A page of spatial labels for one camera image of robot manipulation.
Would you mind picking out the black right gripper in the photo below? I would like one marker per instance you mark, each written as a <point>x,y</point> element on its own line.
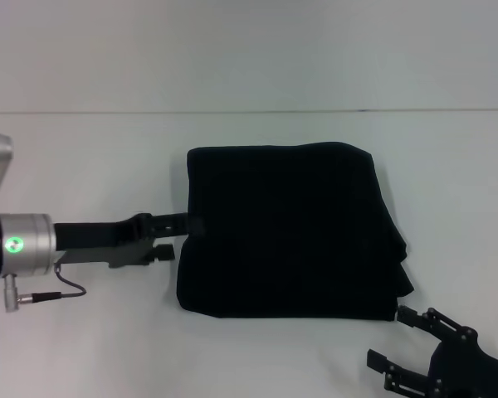
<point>469,369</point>

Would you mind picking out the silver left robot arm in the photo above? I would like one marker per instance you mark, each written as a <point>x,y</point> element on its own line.
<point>16,248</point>

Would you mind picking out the black shirt with FREE print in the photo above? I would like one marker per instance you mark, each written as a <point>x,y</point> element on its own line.
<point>290,232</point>

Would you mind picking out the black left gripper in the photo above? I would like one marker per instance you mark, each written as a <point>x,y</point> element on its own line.
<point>103,242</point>

